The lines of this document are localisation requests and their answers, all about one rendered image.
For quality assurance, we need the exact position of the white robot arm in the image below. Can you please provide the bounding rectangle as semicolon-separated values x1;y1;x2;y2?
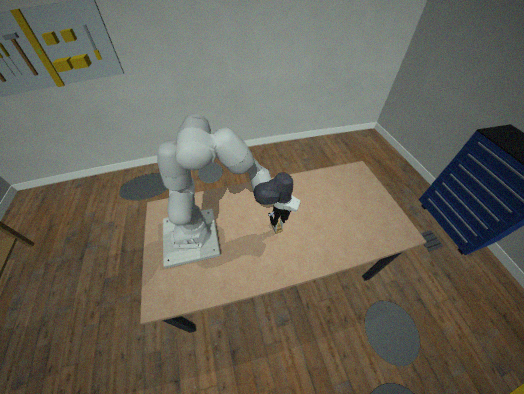
157;114;300;249

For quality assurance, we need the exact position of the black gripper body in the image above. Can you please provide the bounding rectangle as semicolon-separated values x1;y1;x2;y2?
273;206;287;216

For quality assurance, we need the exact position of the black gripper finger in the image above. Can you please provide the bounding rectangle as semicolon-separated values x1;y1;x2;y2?
280;210;291;229
268;211;281;231

